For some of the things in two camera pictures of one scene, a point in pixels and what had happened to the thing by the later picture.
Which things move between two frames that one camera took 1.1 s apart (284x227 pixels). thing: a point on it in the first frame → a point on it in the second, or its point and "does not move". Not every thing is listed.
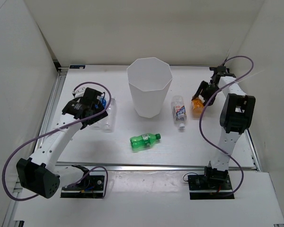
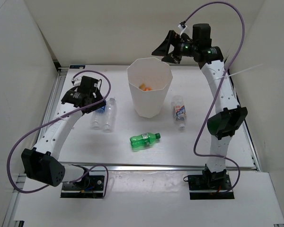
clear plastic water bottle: [109, 123] does not move
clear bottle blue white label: [179, 111] does not move
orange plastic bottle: [197, 106] → [142, 87]
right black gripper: [203, 84] → [163, 49]
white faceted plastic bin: [149, 79] does not move
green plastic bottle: [144, 141] does not move
